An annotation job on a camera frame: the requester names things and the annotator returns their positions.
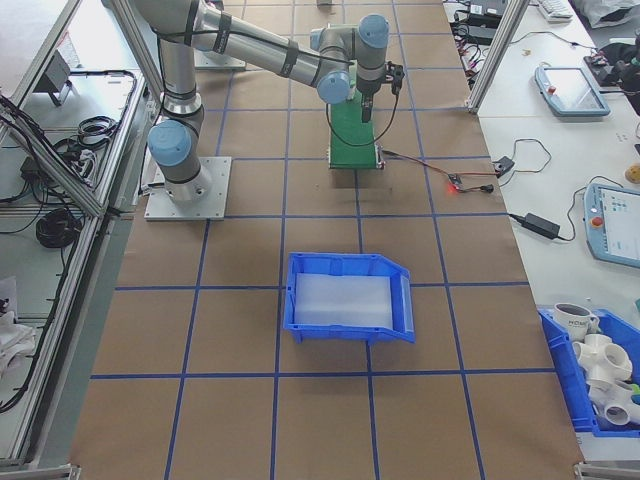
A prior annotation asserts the white PVC pipe fitting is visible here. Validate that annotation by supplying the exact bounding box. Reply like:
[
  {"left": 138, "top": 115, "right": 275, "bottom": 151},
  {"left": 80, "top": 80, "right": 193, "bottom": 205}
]
[
  {"left": 572, "top": 333, "right": 634, "bottom": 381},
  {"left": 587, "top": 377, "right": 640, "bottom": 429}
]

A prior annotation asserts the grey box on stand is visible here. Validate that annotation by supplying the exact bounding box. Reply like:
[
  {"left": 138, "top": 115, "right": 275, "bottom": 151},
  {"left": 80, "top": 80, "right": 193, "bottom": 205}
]
[{"left": 34, "top": 49, "right": 76, "bottom": 106}]

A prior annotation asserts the power strip with plugs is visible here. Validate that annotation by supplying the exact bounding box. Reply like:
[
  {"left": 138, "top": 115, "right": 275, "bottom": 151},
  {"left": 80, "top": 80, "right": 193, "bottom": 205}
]
[{"left": 452, "top": 22, "right": 489, "bottom": 79}]

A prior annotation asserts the black laptop with labels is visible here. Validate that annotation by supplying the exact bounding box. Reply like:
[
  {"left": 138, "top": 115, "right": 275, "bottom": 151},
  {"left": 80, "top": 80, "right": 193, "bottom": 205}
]
[{"left": 467, "top": 0, "right": 509, "bottom": 16}]

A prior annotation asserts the blue plastic bin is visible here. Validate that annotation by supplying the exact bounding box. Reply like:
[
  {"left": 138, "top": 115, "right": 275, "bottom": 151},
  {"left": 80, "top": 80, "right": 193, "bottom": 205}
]
[{"left": 282, "top": 251, "right": 417, "bottom": 347}]

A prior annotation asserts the V-shaped metal bar frame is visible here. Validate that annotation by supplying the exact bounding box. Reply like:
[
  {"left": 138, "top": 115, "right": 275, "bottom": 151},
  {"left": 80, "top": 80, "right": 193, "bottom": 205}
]
[{"left": 0, "top": 0, "right": 151, "bottom": 471}]

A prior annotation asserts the black cable coil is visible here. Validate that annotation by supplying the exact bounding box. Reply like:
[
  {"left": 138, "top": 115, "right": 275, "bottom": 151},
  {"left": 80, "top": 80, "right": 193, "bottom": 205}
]
[
  {"left": 35, "top": 208, "right": 84, "bottom": 249},
  {"left": 74, "top": 115, "right": 121, "bottom": 149}
]

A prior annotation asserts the white mug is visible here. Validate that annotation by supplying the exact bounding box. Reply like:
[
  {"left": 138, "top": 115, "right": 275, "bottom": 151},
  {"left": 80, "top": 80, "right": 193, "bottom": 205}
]
[{"left": 552, "top": 302, "right": 601, "bottom": 336}]

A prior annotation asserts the white keyboard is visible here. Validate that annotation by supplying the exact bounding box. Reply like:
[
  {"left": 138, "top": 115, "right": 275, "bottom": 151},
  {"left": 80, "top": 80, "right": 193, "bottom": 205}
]
[{"left": 537, "top": 0, "right": 574, "bottom": 24}]

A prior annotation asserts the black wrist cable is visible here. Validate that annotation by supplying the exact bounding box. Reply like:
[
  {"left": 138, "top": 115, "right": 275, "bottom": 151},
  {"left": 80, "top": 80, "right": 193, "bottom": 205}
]
[{"left": 329, "top": 87, "right": 401, "bottom": 147}]

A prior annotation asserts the blue storage bin with parts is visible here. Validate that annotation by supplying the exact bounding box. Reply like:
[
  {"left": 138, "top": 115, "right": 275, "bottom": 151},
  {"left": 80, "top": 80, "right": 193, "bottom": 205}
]
[{"left": 537, "top": 307, "right": 640, "bottom": 439}]

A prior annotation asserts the aluminium profile post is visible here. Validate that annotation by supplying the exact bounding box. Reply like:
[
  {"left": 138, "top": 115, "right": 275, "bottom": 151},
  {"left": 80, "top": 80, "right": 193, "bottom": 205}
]
[{"left": 467, "top": 0, "right": 524, "bottom": 114}]

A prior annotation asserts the blue grey teach pendant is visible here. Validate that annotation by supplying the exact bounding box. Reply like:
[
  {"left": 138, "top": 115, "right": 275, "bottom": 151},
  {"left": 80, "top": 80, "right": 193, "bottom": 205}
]
[
  {"left": 534, "top": 64, "right": 612, "bottom": 119},
  {"left": 582, "top": 180, "right": 640, "bottom": 266}
]

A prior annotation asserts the red black conveyor wire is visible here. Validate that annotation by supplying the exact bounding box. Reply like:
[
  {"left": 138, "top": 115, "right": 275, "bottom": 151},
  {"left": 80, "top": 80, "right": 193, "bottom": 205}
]
[{"left": 382, "top": 148, "right": 496, "bottom": 195}]

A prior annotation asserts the green belt conveyor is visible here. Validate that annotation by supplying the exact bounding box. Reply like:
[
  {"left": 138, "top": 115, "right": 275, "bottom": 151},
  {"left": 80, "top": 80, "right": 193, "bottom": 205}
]
[{"left": 327, "top": 97, "right": 386, "bottom": 171}]

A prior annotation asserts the slim black power adapter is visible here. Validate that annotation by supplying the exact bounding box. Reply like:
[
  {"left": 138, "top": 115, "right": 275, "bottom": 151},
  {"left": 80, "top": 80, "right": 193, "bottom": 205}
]
[{"left": 508, "top": 212, "right": 564, "bottom": 239}]

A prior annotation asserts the clear plastic bag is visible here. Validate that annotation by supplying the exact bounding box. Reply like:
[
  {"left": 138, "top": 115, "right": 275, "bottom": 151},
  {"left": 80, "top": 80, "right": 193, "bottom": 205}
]
[{"left": 572, "top": 0, "right": 640, "bottom": 29}]

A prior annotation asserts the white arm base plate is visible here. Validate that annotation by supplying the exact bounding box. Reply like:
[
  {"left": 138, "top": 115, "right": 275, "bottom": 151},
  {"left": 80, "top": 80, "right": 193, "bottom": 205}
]
[
  {"left": 144, "top": 156, "right": 234, "bottom": 222},
  {"left": 193, "top": 49, "right": 247, "bottom": 70}
]

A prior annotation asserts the aluminium frame rail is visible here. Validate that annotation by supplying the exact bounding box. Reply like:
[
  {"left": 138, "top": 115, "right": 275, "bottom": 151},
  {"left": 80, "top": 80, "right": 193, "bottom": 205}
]
[
  {"left": 0, "top": 462, "right": 81, "bottom": 480},
  {"left": 573, "top": 462, "right": 640, "bottom": 480}
]

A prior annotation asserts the black equipment with wires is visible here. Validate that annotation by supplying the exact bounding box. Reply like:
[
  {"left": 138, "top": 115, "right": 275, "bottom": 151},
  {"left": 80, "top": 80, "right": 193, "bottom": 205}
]
[{"left": 584, "top": 39, "right": 640, "bottom": 96}]

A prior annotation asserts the white cloth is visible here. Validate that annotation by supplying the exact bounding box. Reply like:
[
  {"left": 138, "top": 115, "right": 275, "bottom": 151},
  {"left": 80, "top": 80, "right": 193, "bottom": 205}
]
[{"left": 0, "top": 277, "right": 36, "bottom": 376}]

